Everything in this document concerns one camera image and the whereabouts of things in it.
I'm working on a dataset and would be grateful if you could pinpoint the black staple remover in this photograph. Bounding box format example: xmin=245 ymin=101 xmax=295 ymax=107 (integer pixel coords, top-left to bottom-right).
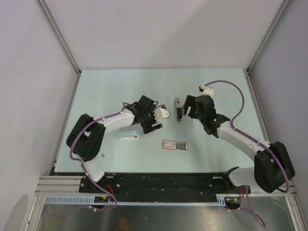
xmin=175 ymin=98 xmax=182 ymax=122

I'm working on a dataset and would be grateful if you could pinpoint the light blue stapler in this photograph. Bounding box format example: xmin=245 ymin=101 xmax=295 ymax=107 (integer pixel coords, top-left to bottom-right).
xmin=117 ymin=130 xmax=138 ymax=140

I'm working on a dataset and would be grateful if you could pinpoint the red staple box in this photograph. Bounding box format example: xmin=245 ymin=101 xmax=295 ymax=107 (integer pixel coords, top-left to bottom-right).
xmin=162 ymin=141 xmax=188 ymax=151

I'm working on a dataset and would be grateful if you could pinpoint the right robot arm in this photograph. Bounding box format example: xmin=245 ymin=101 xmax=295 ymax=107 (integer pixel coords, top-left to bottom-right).
xmin=182 ymin=95 xmax=295 ymax=193

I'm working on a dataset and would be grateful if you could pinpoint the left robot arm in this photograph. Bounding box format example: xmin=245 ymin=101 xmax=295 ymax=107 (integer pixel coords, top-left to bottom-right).
xmin=66 ymin=95 xmax=170 ymax=193

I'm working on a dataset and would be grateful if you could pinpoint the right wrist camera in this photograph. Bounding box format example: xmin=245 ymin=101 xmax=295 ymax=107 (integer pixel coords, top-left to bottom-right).
xmin=199 ymin=84 xmax=214 ymax=97

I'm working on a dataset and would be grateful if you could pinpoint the grey cable duct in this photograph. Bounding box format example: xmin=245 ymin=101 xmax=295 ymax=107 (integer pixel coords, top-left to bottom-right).
xmin=44 ymin=194 xmax=227 ymax=206

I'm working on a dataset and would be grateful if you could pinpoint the left aluminium frame post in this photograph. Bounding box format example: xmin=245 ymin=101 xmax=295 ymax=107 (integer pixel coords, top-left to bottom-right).
xmin=35 ymin=0 xmax=81 ymax=75

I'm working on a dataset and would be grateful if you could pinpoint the aluminium frame post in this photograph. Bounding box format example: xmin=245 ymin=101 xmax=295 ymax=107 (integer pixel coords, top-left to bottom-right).
xmin=246 ymin=0 xmax=294 ymax=74
xmin=35 ymin=0 xmax=81 ymax=75

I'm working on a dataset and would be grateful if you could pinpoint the right aluminium frame post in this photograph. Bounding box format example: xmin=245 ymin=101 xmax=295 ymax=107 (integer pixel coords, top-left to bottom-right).
xmin=246 ymin=0 xmax=294 ymax=74

